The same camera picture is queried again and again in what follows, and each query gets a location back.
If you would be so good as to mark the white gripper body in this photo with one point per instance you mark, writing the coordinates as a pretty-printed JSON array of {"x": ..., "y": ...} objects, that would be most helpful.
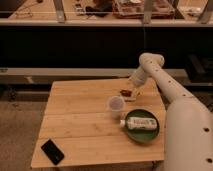
[{"x": 136, "y": 80}]

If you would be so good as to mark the black rectangular eraser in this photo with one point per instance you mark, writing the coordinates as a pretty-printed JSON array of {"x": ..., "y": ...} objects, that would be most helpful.
[{"x": 54, "y": 154}]

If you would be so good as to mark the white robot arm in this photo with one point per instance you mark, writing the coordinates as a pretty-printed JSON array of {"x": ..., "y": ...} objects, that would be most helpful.
[{"x": 188, "y": 124}]

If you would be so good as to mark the small brown object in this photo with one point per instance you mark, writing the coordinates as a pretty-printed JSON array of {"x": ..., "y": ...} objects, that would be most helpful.
[{"x": 126, "y": 93}]

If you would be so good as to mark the clear plastic cup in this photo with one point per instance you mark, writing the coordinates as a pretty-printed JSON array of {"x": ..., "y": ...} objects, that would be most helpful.
[{"x": 115, "y": 105}]

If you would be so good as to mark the white tube with green label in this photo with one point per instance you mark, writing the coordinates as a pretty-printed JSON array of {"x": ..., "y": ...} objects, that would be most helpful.
[{"x": 139, "y": 123}]

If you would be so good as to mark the green round plate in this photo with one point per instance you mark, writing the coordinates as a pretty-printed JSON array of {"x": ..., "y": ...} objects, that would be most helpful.
[{"x": 142, "y": 135}]

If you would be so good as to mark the cluttered tray on shelf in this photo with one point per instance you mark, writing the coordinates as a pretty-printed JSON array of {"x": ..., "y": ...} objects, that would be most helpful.
[{"x": 135, "y": 8}]

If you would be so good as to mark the black object on shelf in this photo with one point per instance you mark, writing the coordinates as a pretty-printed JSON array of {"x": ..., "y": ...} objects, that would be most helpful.
[{"x": 100, "y": 10}]

